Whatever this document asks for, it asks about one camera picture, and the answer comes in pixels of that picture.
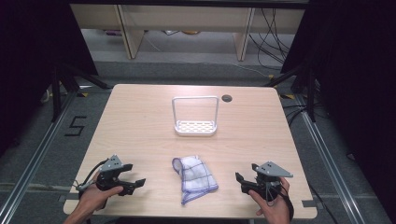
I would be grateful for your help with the person's left hand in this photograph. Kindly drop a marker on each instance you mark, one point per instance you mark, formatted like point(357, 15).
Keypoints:
point(93, 199)

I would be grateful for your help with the person's right hand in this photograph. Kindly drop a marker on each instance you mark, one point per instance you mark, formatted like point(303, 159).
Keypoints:
point(275, 211)

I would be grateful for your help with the purple object under desk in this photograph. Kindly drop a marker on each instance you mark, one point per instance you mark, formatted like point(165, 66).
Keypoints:
point(111, 32)

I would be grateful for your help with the round black table grommet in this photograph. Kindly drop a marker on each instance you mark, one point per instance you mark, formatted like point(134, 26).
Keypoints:
point(227, 98)

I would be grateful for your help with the white checked dish cloth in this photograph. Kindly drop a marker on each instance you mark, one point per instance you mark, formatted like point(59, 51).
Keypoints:
point(196, 179)

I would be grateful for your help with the aluminium floor rail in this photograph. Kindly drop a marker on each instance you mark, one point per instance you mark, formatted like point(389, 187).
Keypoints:
point(330, 168)
point(34, 158)

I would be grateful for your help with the black curtain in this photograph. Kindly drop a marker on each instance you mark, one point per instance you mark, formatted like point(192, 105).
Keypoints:
point(358, 77)
point(31, 62)

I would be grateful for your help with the black metal stand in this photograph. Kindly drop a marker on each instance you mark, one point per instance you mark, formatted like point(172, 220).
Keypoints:
point(56, 93)
point(310, 93)

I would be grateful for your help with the orange object under desk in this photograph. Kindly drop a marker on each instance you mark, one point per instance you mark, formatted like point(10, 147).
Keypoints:
point(190, 32)

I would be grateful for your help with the light wooden desk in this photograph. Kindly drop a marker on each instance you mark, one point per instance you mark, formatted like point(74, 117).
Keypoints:
point(186, 17)

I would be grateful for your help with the grey object under desk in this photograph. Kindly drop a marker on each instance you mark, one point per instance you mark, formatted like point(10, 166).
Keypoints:
point(171, 32)

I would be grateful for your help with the yellow black hazard tape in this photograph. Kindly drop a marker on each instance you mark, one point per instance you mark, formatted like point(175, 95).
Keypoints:
point(288, 96)
point(82, 94)

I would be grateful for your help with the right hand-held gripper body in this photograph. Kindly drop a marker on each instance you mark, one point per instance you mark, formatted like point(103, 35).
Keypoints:
point(271, 169)

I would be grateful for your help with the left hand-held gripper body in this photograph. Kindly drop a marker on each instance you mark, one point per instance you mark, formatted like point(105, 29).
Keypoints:
point(109, 166)

